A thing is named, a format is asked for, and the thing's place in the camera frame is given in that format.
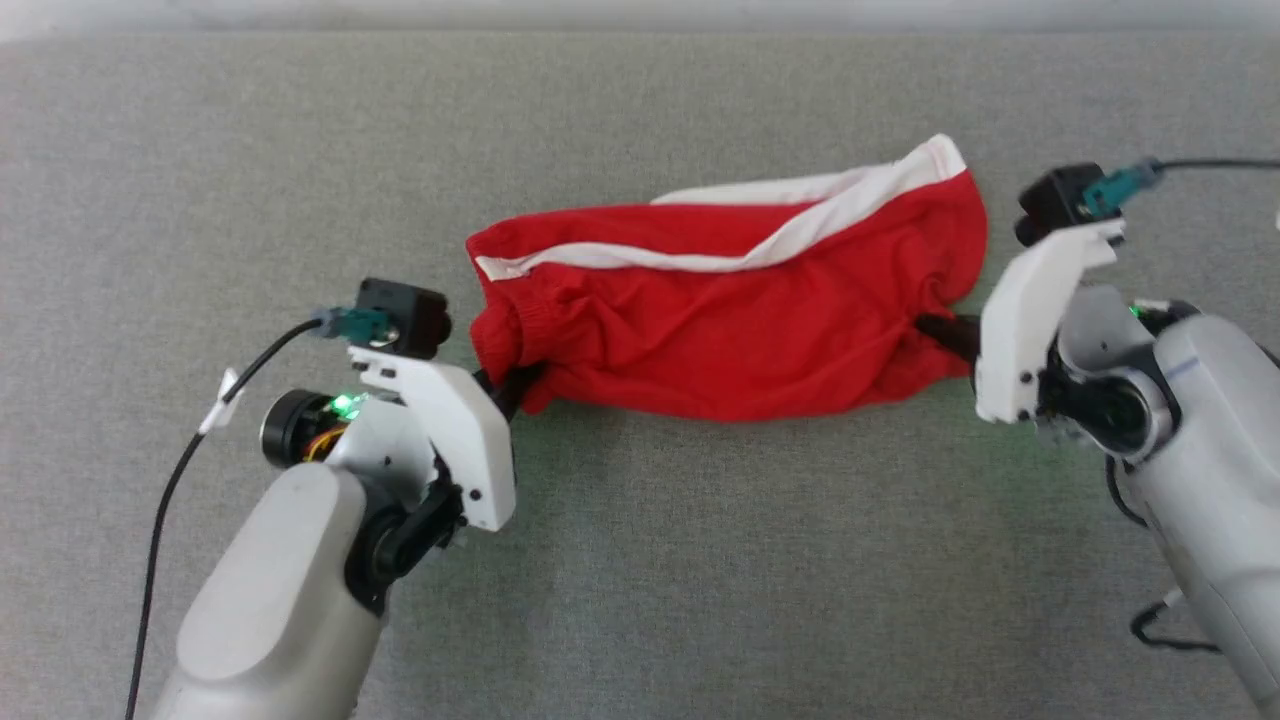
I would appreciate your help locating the red shorts with white stripes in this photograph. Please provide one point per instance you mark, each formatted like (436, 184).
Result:
(720, 320)

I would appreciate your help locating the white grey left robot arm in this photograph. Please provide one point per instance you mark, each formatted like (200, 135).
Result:
(290, 570)

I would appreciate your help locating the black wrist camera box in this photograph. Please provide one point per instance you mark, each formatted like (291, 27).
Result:
(1055, 200)
(405, 315)

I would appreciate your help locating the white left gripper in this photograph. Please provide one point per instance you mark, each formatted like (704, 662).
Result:
(460, 430)

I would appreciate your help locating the grey fabric sofa cushion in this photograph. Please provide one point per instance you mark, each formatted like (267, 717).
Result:
(640, 580)

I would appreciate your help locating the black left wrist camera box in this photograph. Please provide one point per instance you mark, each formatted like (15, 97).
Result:
(405, 315)

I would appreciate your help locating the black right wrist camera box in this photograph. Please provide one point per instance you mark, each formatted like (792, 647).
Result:
(1055, 200)

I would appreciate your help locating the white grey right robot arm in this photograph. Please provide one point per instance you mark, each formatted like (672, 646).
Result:
(1210, 440)

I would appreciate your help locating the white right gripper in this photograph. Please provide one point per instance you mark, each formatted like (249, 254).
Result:
(1020, 320)

